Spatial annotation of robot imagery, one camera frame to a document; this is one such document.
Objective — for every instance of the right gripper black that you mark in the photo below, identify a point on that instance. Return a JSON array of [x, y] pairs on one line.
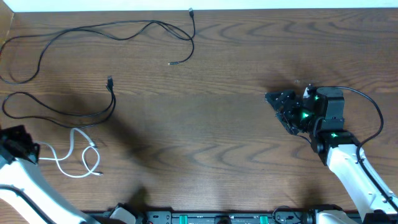
[[296, 101]]

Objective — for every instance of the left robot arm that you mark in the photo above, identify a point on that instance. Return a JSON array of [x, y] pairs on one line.
[[26, 190]]

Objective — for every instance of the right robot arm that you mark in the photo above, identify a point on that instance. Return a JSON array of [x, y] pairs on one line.
[[319, 113]]

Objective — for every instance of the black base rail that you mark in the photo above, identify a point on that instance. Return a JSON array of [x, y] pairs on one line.
[[166, 217]]

